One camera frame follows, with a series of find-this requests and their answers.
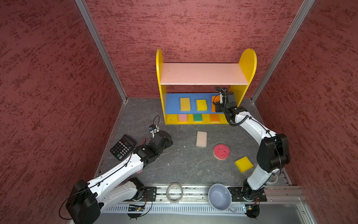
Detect orange sponge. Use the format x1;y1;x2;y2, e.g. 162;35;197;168
211;96;216;113
209;114;220;123

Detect small yellow square sponge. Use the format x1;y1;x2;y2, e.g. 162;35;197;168
196;99;208;111

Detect green sponge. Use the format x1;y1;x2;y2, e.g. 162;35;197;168
193;114;203;122

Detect beige white sponge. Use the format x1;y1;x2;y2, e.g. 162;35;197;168
196;131;208;148

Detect long yellow sponge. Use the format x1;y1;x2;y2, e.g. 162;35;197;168
180;98;191;112

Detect round pink smiley sponge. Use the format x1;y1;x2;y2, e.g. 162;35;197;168
213;144;230;160

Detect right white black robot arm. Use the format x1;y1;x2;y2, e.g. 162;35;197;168
213;87;291;201

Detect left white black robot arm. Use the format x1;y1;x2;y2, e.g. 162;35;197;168
64;131;173;224

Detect yellow shelf pink blue boards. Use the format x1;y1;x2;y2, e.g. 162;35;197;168
156;49;257;125

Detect black calculator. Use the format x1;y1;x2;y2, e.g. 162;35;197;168
110;134;136;161

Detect clear tape roll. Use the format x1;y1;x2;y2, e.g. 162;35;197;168
166;183;184;204

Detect lavender mug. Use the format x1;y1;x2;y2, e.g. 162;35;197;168
208;183;237;213

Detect beige masking tape roll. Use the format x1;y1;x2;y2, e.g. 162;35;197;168
266;173;279;185

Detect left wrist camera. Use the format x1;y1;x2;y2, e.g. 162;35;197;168
149;124;159;139

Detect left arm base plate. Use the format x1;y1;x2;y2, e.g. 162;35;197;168
130;186;158;202

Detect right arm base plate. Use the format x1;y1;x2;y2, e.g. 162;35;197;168
228;186;267;203

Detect aluminium front rail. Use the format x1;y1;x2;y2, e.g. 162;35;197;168
79;184;307;203

